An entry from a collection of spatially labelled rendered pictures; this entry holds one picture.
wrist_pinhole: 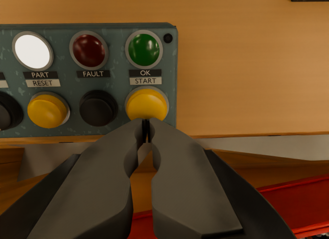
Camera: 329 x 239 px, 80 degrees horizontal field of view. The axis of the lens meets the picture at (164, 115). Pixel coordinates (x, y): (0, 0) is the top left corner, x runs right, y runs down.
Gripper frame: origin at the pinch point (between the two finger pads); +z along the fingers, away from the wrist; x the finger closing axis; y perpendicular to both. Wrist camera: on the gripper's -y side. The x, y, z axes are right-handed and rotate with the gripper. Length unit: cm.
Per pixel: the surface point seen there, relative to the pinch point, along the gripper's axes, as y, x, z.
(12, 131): 1.9, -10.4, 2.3
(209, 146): 58, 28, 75
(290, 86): 0.0, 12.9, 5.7
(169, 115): 0.9, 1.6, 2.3
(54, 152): 59, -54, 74
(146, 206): 16.3, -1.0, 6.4
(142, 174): 13.0, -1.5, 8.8
